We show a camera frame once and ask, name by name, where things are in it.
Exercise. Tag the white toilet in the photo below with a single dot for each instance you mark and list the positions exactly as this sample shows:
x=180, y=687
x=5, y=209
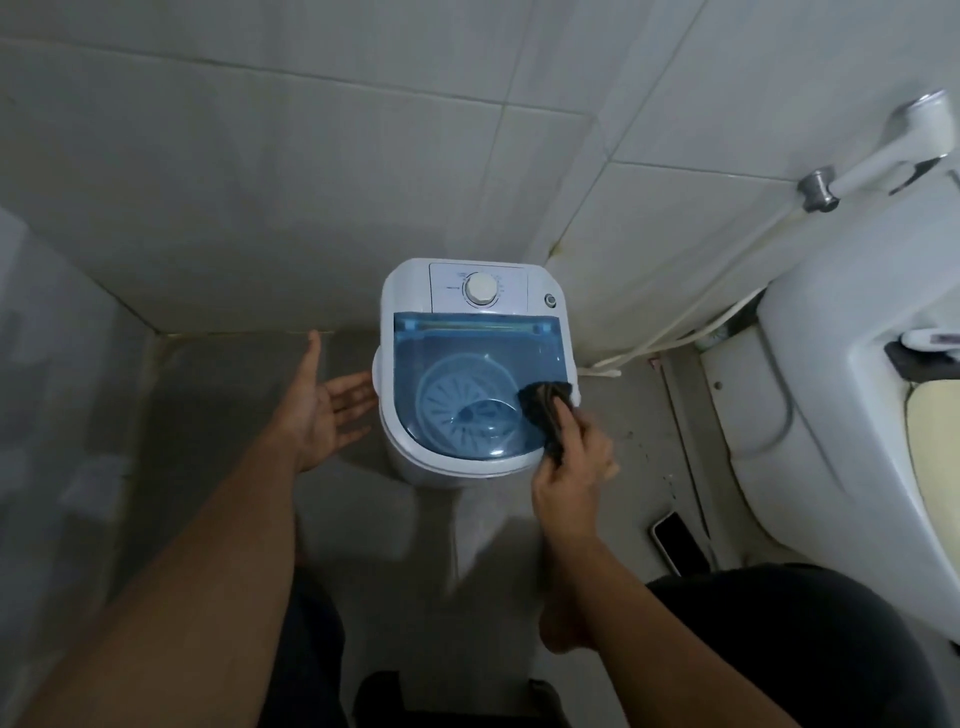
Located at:
x=825, y=420

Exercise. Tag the cream toilet seat cover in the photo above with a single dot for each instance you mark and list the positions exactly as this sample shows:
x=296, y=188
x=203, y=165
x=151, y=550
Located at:
x=937, y=472

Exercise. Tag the small white device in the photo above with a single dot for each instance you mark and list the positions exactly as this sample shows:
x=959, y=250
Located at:
x=930, y=337

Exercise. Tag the person's right hand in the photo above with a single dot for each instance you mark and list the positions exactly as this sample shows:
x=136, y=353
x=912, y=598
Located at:
x=574, y=472

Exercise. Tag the smartphone with white edge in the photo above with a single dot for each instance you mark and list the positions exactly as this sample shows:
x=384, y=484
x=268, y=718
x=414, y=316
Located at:
x=679, y=544

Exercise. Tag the small white blue washing machine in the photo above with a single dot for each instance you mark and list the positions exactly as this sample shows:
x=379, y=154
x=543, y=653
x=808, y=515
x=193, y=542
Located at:
x=450, y=375

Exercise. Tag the person's right forearm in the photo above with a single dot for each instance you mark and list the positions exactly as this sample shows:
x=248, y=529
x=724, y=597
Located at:
x=652, y=652

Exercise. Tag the person's left hand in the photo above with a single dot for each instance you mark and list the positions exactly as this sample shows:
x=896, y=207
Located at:
x=322, y=420

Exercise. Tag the white bidet sprayer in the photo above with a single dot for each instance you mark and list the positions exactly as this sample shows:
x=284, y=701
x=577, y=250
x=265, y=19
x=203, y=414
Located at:
x=900, y=146

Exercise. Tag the person's left forearm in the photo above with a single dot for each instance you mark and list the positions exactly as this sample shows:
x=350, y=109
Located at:
x=180, y=600

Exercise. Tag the dark striped cleaning cloth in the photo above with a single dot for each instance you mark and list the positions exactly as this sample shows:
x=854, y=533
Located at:
x=544, y=409

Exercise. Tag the black flat item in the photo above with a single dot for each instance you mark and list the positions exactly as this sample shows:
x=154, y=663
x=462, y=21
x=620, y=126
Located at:
x=919, y=361

